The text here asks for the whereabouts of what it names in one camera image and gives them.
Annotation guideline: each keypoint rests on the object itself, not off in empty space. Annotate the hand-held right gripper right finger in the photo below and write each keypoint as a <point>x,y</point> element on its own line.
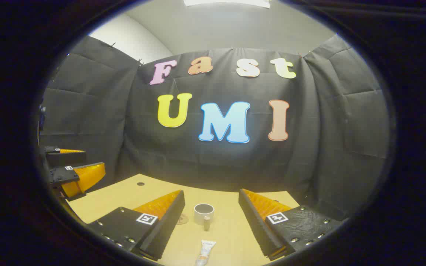
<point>255,225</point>

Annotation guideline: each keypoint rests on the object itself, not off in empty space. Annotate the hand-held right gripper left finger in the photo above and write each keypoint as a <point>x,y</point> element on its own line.
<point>168,225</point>

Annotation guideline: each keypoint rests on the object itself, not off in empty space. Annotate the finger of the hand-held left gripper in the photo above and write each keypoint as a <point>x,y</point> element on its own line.
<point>65,158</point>
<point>87,175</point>

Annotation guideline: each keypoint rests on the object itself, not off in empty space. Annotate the round wooden coaster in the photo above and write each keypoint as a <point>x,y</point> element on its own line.
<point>182,220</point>

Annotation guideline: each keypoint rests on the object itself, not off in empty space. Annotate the white cup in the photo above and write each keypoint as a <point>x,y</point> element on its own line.
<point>202,216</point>

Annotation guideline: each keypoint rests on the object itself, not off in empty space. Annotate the white toothpaste tube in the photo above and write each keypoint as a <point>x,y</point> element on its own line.
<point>205,251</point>

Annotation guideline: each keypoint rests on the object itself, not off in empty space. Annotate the wooden desktop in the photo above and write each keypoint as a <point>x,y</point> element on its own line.
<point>227,236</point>

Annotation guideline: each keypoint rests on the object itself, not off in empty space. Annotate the black backdrop cloth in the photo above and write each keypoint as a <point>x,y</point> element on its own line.
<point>216,166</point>

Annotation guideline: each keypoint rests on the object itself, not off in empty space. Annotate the white ceiling light panel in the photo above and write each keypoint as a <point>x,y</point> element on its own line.
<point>227,3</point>

